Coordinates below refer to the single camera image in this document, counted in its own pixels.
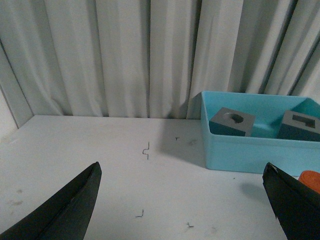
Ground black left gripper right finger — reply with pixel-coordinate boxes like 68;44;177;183
262;162;320;240

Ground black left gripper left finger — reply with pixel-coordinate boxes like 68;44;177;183
0;162;102;240

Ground gray cube with rectangular slot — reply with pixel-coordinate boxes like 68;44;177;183
277;110;320;142

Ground gray cube with round hole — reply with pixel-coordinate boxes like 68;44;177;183
209;107;256;137

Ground blue plastic box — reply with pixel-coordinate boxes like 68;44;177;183
201;91;320;176

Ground white pleated curtain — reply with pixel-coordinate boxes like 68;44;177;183
0;0;320;128

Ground orange cylinder part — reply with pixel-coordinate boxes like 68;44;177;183
298;170;320;193

